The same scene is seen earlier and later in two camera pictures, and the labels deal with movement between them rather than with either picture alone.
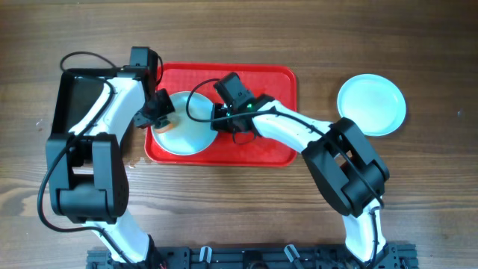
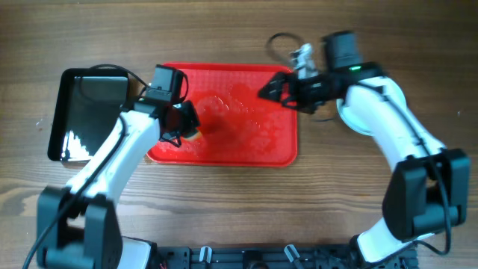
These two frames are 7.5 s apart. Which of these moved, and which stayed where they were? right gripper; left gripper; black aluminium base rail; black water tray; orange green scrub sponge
Moved: orange green scrub sponge; right gripper; left gripper
Stayed: black water tray; black aluminium base rail
